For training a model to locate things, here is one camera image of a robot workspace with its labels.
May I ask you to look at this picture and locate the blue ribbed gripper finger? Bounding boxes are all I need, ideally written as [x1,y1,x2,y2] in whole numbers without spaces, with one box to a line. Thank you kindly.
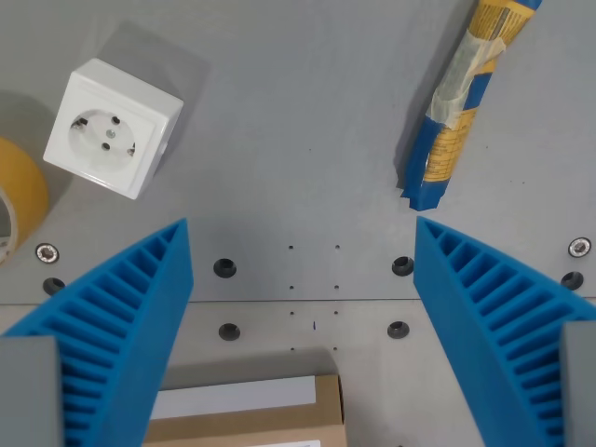
[0,217,195,447]
[413,215,596,447]

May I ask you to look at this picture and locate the blue and yellow bag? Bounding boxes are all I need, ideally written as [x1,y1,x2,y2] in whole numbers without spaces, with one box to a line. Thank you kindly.
[399,0,544,213]

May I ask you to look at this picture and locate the silver hex bolt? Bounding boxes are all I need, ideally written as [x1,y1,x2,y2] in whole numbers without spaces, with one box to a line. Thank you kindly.
[35,242,61,265]
[567,236,593,259]

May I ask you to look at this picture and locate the brown cardboard box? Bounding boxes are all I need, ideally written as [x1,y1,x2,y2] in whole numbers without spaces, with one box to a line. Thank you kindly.
[143,373,348,447]

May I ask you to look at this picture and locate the yellow packing tape roll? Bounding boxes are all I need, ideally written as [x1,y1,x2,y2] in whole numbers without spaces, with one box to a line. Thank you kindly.
[0,136,50,266]

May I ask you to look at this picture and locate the white wall socket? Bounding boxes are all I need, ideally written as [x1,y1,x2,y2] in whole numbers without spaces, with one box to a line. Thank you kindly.
[43,58,184,201]

